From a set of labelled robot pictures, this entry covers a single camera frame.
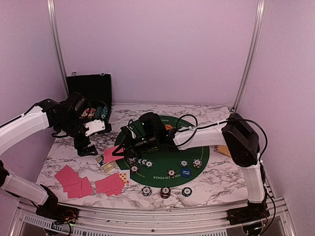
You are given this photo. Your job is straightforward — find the blue small blind button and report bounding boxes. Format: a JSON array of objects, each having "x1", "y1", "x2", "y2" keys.
[{"x1": 181, "y1": 168, "x2": 192, "y2": 177}]

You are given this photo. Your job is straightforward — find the black poker chip case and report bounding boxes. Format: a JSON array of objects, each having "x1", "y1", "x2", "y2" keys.
[{"x1": 66, "y1": 73, "x2": 113, "y2": 122}]

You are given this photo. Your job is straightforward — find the right aluminium frame post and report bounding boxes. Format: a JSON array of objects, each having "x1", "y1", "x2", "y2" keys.
[{"x1": 231, "y1": 0, "x2": 266, "y2": 112}]

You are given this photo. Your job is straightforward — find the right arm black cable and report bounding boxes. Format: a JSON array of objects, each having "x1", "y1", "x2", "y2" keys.
[{"x1": 172, "y1": 114, "x2": 268, "y2": 160}]

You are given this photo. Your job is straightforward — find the teal black chip stack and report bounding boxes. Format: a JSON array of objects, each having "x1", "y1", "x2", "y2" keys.
[{"x1": 182, "y1": 187, "x2": 192, "y2": 197}]

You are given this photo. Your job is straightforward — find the teal chips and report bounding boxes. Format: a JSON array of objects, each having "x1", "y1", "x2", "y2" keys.
[{"x1": 137, "y1": 158, "x2": 153, "y2": 168}]

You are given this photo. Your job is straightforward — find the brown black chip stack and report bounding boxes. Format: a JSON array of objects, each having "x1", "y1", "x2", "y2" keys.
[{"x1": 159, "y1": 186, "x2": 171, "y2": 199}]

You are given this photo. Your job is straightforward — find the front aluminium rail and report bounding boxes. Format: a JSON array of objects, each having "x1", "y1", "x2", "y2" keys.
[{"x1": 7, "y1": 196, "x2": 296, "y2": 236}]

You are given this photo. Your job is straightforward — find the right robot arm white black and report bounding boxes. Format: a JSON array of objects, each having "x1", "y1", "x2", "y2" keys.
[{"x1": 112, "y1": 112, "x2": 266, "y2": 220}]

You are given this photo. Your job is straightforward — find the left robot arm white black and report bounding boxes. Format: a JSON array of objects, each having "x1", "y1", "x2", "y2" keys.
[{"x1": 0, "y1": 95, "x2": 105, "y2": 219}]

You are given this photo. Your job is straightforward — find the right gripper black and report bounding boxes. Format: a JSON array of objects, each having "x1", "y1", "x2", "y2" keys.
[{"x1": 112, "y1": 133, "x2": 158, "y2": 160}]

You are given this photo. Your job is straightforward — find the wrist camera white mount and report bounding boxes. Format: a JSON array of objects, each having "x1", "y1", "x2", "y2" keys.
[
  {"x1": 121, "y1": 126, "x2": 137, "y2": 139},
  {"x1": 84, "y1": 119, "x2": 112, "y2": 137}
]

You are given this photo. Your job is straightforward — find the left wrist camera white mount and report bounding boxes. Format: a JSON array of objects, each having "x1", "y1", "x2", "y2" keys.
[{"x1": 84, "y1": 119, "x2": 112, "y2": 137}]

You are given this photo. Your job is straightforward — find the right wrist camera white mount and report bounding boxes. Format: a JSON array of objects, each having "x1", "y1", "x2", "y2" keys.
[{"x1": 121, "y1": 126, "x2": 137, "y2": 139}]

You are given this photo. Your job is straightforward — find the teal chip row in case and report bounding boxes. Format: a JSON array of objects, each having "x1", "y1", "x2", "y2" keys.
[{"x1": 100, "y1": 106, "x2": 109, "y2": 120}]

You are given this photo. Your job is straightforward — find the orange big blind button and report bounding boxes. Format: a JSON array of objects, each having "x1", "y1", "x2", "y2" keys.
[{"x1": 165, "y1": 124, "x2": 173, "y2": 130}]

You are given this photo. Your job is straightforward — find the card decks in case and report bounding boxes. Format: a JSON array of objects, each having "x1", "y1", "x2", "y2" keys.
[{"x1": 81, "y1": 108, "x2": 96, "y2": 118}]

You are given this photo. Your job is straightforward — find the woven bamboo tray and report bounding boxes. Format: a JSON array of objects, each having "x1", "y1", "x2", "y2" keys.
[{"x1": 216, "y1": 145, "x2": 231, "y2": 157}]

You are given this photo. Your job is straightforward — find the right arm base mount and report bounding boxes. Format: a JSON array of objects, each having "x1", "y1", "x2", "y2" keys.
[{"x1": 226, "y1": 206, "x2": 270, "y2": 225}]

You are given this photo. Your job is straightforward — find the face up heart card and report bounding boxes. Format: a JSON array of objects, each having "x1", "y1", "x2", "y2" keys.
[{"x1": 117, "y1": 170, "x2": 130, "y2": 187}]

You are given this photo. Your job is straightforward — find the left aluminium frame post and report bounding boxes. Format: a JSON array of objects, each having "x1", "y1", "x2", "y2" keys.
[{"x1": 47, "y1": 0, "x2": 69, "y2": 95}]

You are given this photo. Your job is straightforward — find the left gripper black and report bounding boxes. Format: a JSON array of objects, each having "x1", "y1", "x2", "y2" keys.
[{"x1": 56, "y1": 116, "x2": 98, "y2": 157}]

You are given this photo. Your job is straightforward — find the aluminium frame post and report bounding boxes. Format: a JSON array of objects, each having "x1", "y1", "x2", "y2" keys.
[
  {"x1": 231, "y1": 0, "x2": 266, "y2": 112},
  {"x1": 47, "y1": 0, "x2": 69, "y2": 95}
]

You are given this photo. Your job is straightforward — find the blue white chip stack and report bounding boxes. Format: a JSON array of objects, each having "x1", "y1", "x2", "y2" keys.
[{"x1": 141, "y1": 186, "x2": 152, "y2": 197}]

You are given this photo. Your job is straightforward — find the green chip row in case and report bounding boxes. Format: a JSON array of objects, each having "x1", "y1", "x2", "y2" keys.
[{"x1": 94, "y1": 106, "x2": 103, "y2": 119}]

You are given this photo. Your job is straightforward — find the red backed card deck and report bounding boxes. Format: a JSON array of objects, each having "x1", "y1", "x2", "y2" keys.
[{"x1": 104, "y1": 147, "x2": 124, "y2": 162}]

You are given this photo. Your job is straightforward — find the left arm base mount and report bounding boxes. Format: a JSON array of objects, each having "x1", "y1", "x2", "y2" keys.
[{"x1": 36, "y1": 205, "x2": 79, "y2": 224}]

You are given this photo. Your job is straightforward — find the dropped red cards pile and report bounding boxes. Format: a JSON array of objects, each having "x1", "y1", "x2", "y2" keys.
[
  {"x1": 95, "y1": 173, "x2": 125, "y2": 197},
  {"x1": 54, "y1": 165, "x2": 93, "y2": 199}
]

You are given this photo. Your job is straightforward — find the round green poker mat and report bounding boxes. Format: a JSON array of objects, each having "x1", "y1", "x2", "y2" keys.
[{"x1": 114, "y1": 116, "x2": 210, "y2": 187}]

